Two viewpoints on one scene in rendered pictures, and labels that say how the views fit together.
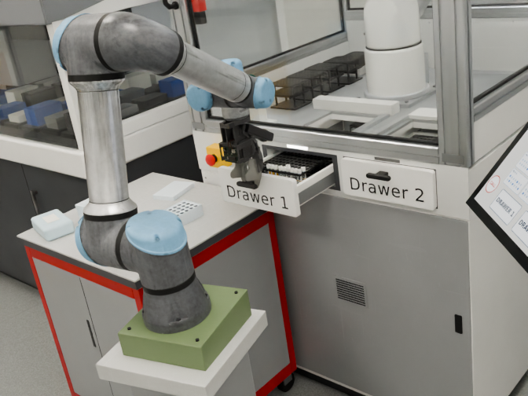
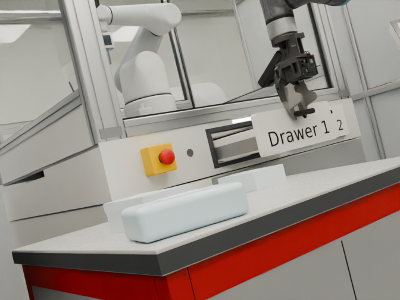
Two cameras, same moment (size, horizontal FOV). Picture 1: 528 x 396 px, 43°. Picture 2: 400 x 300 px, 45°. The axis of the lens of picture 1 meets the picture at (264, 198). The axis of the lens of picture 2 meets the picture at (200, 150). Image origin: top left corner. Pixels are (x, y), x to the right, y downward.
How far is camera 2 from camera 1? 240 cm
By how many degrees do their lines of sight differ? 83
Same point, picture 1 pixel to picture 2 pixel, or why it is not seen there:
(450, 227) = (355, 146)
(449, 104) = (333, 55)
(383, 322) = not seen: hidden behind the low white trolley
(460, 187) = (352, 112)
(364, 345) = not seen: outside the picture
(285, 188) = (324, 111)
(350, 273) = not seen: hidden behind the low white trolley
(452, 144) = (341, 83)
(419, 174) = (336, 108)
